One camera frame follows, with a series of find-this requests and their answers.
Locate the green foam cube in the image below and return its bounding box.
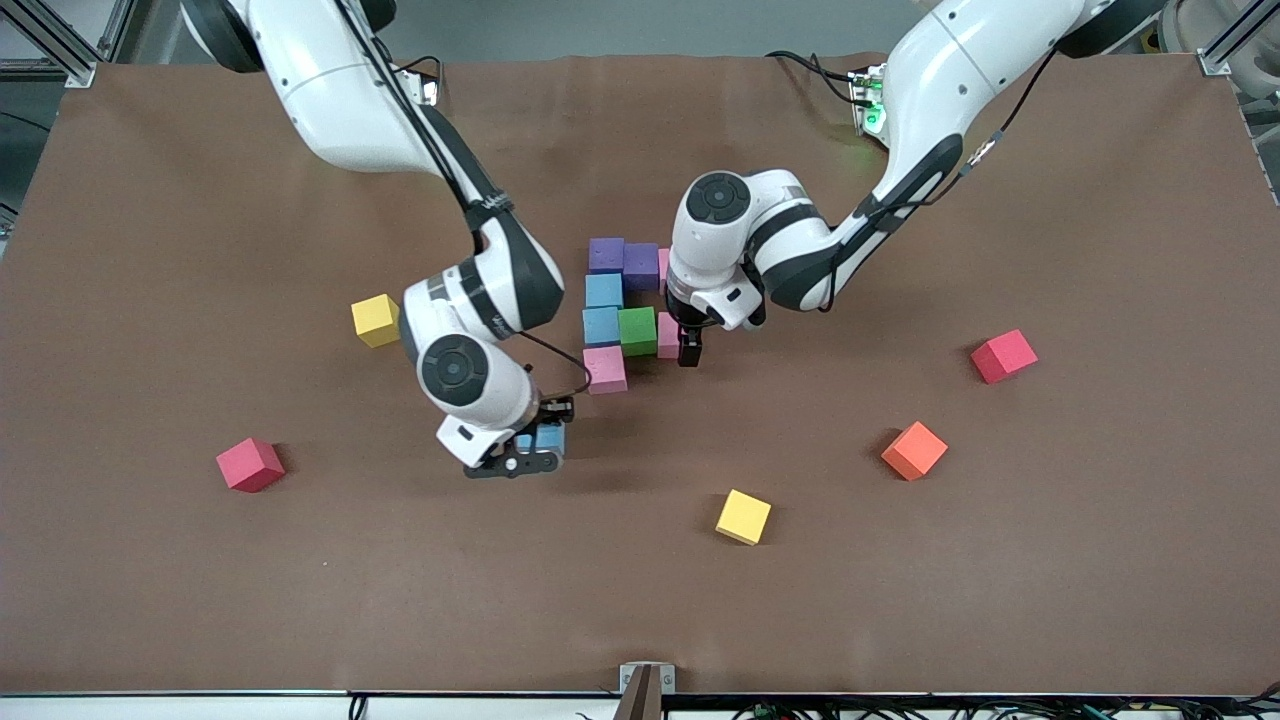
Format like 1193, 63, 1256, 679
617, 307, 658, 357

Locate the yellow foam cube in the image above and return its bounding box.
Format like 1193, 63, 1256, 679
715, 489, 773, 546
351, 294, 403, 349

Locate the brown table mat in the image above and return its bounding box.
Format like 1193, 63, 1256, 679
0, 52, 1280, 696

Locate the red foam cube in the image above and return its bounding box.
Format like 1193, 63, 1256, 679
216, 437, 286, 493
970, 329, 1039, 385

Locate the orange foam cube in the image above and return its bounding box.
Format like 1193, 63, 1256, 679
880, 421, 949, 482

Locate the black left arm base cable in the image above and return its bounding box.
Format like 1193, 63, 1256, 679
765, 48, 863, 106

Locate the black arm base cable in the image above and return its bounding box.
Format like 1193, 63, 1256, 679
765, 48, 863, 106
398, 52, 443, 106

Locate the grey metal bracket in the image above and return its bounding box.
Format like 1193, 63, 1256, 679
617, 662, 677, 720

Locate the black right arm base cable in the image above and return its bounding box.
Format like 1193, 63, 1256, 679
398, 52, 443, 106

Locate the aluminium frame profile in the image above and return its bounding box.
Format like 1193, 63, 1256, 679
1195, 0, 1280, 79
0, 0, 136, 89

